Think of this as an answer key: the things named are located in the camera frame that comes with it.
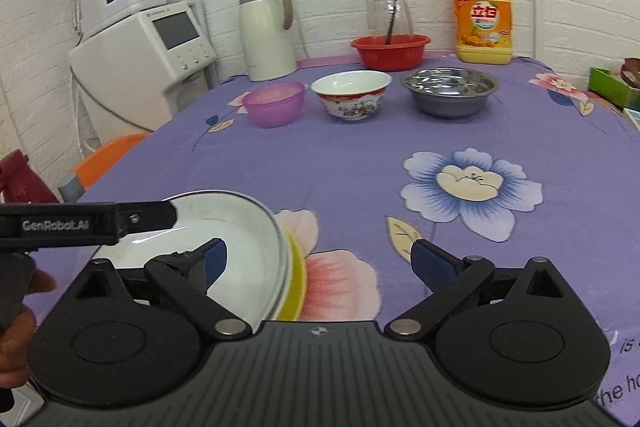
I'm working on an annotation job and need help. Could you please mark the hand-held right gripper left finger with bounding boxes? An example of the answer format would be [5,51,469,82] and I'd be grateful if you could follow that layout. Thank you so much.
[75,237,253,339]

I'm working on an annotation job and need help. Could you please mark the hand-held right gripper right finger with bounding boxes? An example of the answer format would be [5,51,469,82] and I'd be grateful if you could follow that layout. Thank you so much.
[382,239,572,338]

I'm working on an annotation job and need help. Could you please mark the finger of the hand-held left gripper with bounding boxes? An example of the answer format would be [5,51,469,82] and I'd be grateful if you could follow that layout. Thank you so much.
[115,200,179,236]

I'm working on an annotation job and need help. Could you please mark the white plate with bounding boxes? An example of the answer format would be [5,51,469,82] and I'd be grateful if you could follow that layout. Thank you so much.
[91,190,294,324]

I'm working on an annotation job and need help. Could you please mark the yellow plate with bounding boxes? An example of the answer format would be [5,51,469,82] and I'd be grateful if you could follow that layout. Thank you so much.
[274,232,309,323]

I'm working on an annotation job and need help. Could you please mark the person's left hand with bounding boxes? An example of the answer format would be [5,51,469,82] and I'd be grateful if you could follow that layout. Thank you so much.
[0,271,57,389]

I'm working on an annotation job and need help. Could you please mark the dark red kettle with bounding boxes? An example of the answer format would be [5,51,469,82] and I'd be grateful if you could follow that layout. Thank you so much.
[0,149,59,206]

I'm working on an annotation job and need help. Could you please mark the orange stool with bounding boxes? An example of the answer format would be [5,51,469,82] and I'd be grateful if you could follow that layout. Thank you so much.
[73,132,152,188]

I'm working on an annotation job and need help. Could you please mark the purple floral tablecloth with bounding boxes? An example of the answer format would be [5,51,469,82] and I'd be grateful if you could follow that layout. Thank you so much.
[20,53,640,418]

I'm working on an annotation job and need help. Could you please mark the white water dispenser machine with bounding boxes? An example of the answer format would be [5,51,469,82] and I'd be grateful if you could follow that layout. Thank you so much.
[68,0,219,148]

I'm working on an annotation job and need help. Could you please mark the stainless steel bowl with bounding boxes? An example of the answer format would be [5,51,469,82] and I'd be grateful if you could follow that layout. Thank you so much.
[400,67,501,120]

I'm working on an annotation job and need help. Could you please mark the purple plastic bowl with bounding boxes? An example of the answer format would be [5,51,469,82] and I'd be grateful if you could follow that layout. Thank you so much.
[242,81,307,129]

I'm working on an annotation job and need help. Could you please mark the white floral ceramic bowl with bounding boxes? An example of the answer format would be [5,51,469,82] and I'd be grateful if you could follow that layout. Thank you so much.
[310,70,393,123]

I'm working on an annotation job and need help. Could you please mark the red plastic basin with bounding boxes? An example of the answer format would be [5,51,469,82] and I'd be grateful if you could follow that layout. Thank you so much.
[350,34,431,72]

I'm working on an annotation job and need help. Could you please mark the white thermos jug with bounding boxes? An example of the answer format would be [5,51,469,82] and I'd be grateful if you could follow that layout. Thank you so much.
[237,0,299,83]

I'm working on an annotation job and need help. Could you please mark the yellow detergent bottle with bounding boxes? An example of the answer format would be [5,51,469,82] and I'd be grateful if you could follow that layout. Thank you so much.
[451,0,514,66]

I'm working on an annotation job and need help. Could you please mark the green box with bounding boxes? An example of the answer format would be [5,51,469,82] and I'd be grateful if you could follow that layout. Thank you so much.
[587,66,640,111]

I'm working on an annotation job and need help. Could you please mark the clear glass jar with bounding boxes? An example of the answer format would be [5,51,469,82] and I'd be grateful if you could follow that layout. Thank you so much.
[365,0,415,40]

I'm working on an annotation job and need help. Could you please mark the black stick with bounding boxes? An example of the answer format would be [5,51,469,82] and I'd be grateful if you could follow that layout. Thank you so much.
[384,0,405,46]

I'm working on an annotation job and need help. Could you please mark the brown container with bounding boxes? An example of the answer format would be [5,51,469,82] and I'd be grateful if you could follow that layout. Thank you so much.
[619,57,640,88]

